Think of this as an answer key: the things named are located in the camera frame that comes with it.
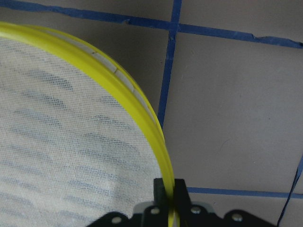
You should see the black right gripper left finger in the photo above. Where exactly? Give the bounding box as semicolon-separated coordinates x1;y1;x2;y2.
153;178;170;227

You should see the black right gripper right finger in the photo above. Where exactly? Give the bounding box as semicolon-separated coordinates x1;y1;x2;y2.
174;179;201;227

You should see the yellow rimmed steamer layer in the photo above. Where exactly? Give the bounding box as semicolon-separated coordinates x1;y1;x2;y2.
0;22;174;227

